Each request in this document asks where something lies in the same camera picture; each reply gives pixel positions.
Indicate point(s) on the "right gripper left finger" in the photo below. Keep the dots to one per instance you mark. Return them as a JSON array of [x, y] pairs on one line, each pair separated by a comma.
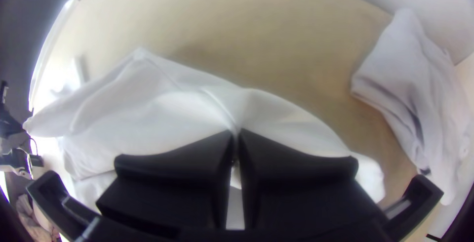
[[174, 182]]

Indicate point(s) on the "white t-shirt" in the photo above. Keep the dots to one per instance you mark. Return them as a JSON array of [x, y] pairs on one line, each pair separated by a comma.
[[148, 105]]

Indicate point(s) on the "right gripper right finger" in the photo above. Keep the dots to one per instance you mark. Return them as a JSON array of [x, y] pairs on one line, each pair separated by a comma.
[[296, 190]]

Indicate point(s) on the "white garment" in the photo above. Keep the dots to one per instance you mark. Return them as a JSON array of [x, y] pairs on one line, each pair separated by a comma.
[[407, 86]]

